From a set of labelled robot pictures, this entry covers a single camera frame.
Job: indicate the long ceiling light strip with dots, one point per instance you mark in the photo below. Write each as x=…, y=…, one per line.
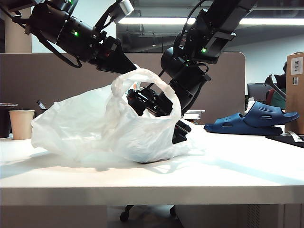
x=154, y=21

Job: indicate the black pen holder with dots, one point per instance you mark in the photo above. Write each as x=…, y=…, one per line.
x=44, y=111

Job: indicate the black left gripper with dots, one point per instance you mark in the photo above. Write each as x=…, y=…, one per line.
x=104, y=50

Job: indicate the clear plastic flat box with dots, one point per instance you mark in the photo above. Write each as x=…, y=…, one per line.
x=196, y=114

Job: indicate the dark computer monitor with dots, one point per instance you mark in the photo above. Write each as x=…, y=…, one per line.
x=256, y=91

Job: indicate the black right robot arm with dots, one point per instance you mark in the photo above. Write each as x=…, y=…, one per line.
x=213, y=23

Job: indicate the colourful flat card pack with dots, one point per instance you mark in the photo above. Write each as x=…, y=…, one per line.
x=195, y=121

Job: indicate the brown desk partition panel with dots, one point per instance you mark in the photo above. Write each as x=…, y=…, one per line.
x=35, y=83

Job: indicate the brown cardboard box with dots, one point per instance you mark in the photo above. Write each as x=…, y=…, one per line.
x=295, y=102

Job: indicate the white paper strip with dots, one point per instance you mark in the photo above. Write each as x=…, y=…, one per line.
x=293, y=137

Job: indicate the black flat mat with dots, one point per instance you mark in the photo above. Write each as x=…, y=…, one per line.
x=285, y=140

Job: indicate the small white bottle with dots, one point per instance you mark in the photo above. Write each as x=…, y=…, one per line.
x=250, y=105

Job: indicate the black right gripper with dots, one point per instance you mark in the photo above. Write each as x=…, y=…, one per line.
x=190, y=85

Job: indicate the black round container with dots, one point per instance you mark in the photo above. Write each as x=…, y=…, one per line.
x=4, y=121

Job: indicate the black pen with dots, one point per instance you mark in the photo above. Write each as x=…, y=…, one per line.
x=40, y=104

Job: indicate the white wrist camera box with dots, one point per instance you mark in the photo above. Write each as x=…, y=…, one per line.
x=126, y=8

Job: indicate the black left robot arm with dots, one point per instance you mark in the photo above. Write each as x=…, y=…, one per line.
x=47, y=23

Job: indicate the white plastic shopping bag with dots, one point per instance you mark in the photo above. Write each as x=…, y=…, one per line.
x=83, y=123

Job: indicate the beige paper cup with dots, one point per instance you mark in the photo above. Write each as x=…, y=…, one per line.
x=21, y=124

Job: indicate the blue slipper with slots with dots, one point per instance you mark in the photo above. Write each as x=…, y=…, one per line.
x=228, y=127
x=263, y=116

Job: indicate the person in green shirt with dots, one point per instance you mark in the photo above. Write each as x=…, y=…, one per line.
x=278, y=101

